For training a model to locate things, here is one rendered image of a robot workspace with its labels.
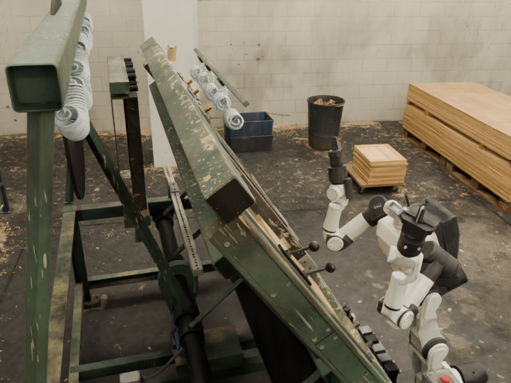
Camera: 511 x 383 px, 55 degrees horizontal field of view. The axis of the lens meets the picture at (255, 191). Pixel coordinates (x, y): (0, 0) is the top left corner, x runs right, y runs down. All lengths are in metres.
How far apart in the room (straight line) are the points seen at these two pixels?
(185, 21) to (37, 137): 4.65
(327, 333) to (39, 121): 1.03
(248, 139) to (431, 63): 3.29
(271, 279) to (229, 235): 0.20
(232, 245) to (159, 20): 4.58
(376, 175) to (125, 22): 3.88
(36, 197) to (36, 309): 0.31
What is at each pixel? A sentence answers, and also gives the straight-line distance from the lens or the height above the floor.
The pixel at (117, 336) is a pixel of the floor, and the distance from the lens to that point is 3.66.
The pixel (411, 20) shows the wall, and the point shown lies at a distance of 8.00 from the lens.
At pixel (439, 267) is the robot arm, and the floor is 1.30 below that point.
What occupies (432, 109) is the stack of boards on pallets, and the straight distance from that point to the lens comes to 6.86.
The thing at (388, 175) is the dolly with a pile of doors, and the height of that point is 0.24.
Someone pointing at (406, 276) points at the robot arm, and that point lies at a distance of 1.97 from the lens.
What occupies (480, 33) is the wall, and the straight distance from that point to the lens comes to 8.63.
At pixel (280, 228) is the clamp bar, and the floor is 1.20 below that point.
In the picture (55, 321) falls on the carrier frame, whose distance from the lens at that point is 2.63.
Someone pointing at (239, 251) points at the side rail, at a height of 1.69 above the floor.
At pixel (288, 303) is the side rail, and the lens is 1.47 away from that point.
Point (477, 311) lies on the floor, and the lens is 4.18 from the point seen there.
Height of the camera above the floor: 2.41
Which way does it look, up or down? 26 degrees down
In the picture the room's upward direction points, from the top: 1 degrees clockwise
